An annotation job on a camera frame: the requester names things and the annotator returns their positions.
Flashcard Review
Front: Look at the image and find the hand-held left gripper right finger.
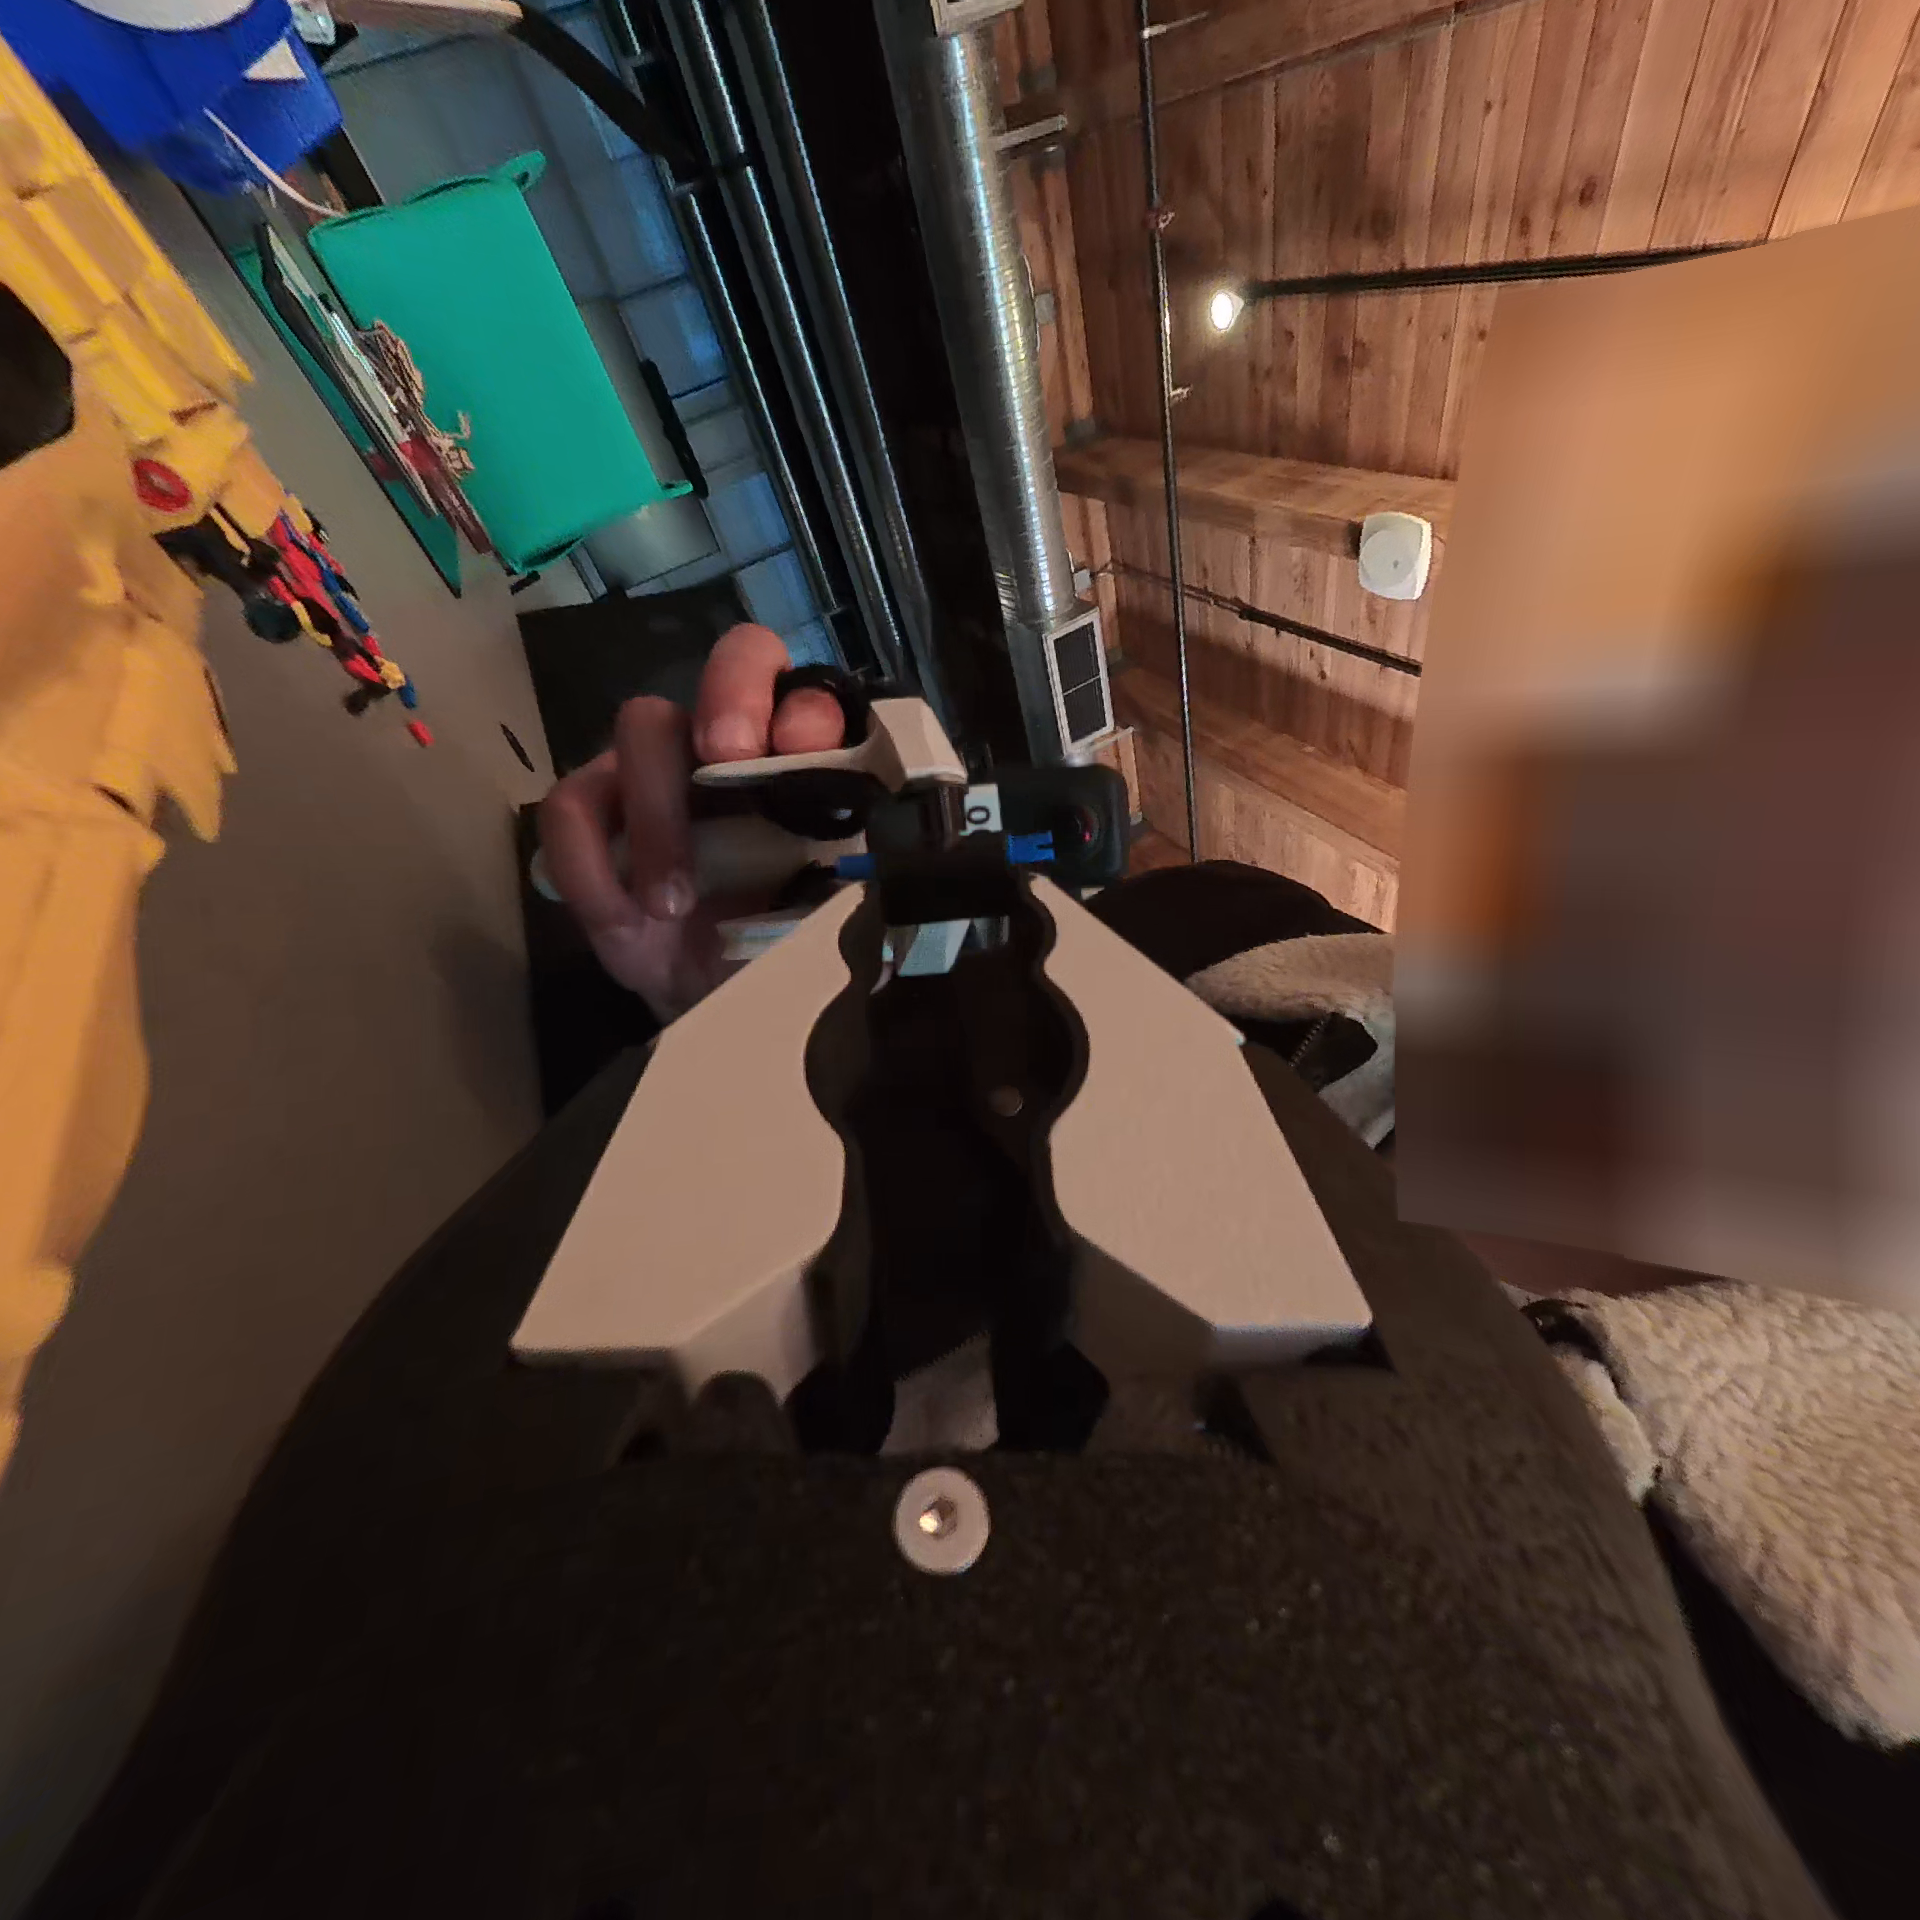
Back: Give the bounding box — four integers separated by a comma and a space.
992, 878, 1373, 1449

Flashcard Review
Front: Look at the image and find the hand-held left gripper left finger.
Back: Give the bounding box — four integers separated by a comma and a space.
509, 884, 902, 1449

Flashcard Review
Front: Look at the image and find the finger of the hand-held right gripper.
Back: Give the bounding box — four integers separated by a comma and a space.
883, 915, 1007, 982
863, 699, 972, 794

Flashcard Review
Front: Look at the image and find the small black brick assembly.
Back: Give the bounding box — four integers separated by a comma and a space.
832, 791, 1052, 936

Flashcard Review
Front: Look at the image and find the pile of red blue pins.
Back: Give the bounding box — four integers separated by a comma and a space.
263, 511, 437, 753

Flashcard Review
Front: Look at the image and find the yellow toy brick car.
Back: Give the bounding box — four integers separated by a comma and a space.
0, 46, 324, 1473

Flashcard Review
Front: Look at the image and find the person's right hand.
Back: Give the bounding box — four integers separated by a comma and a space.
536, 622, 848, 1025

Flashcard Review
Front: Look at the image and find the white vent grille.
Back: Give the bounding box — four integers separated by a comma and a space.
1042, 608, 1120, 753

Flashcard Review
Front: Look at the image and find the green container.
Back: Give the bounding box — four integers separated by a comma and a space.
231, 152, 706, 595

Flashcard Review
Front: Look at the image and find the white document stand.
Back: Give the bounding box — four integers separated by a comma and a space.
292, 0, 706, 174

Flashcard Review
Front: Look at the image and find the silver ventilation duct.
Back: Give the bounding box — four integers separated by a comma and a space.
878, 0, 1120, 753

